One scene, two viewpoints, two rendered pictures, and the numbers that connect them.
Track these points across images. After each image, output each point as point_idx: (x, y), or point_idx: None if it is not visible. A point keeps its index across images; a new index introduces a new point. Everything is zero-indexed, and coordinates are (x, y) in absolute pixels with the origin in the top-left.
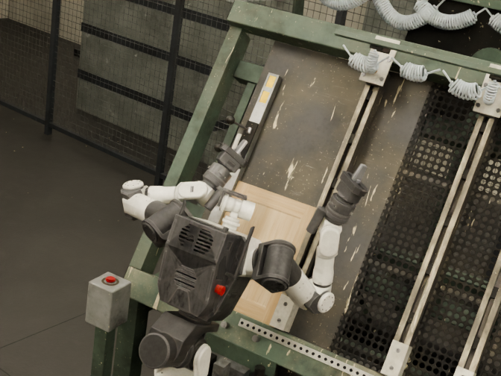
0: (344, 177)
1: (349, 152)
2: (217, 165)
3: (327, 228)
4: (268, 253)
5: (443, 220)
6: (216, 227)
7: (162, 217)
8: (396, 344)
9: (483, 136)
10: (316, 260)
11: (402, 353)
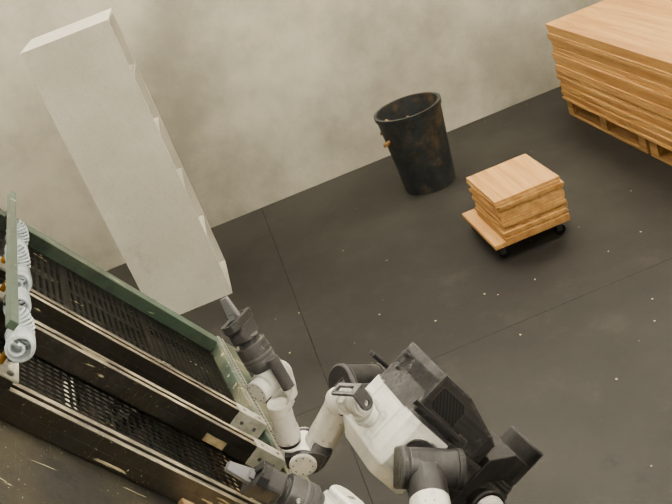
0: (241, 321)
1: (112, 433)
2: (296, 477)
3: (284, 361)
4: (362, 375)
5: (135, 378)
6: (402, 379)
7: (440, 449)
8: (258, 444)
9: (33, 320)
10: (292, 415)
11: (261, 442)
